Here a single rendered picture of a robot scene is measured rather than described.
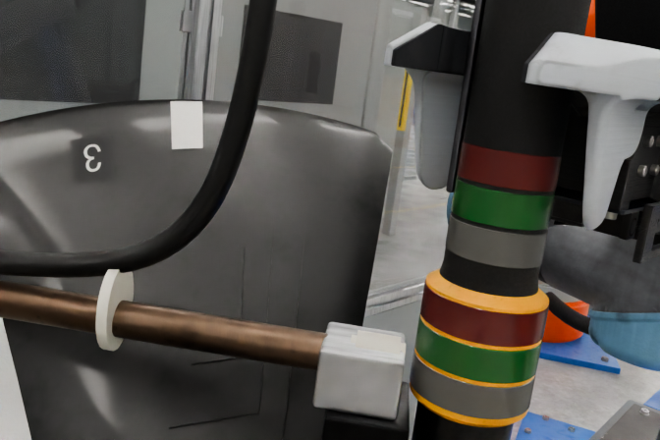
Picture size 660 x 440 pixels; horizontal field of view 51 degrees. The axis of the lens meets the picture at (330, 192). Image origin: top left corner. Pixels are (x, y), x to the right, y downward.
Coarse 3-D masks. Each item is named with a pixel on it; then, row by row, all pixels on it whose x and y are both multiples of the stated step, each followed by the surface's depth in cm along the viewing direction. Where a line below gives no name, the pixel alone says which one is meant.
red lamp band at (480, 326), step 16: (432, 304) 24; (448, 304) 23; (464, 304) 23; (432, 320) 24; (448, 320) 23; (464, 320) 23; (480, 320) 23; (496, 320) 23; (512, 320) 23; (528, 320) 23; (544, 320) 24; (464, 336) 23; (480, 336) 23; (496, 336) 23; (512, 336) 23; (528, 336) 23
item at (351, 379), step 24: (336, 336) 26; (336, 360) 24; (360, 360) 24; (384, 360) 24; (336, 384) 24; (360, 384) 24; (384, 384) 24; (408, 384) 28; (336, 408) 24; (360, 408) 24; (384, 408) 24; (408, 408) 26; (336, 432) 24; (360, 432) 24; (384, 432) 24; (408, 432) 24
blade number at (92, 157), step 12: (72, 144) 36; (84, 144) 36; (96, 144) 36; (108, 144) 36; (72, 156) 35; (84, 156) 36; (96, 156) 36; (108, 156) 36; (84, 168) 35; (96, 168) 35; (108, 168) 35; (84, 180) 35; (96, 180) 35
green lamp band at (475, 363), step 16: (416, 336) 25; (432, 336) 24; (432, 352) 24; (448, 352) 23; (464, 352) 23; (480, 352) 23; (496, 352) 23; (512, 352) 23; (528, 352) 23; (448, 368) 23; (464, 368) 23; (480, 368) 23; (496, 368) 23; (512, 368) 23; (528, 368) 24
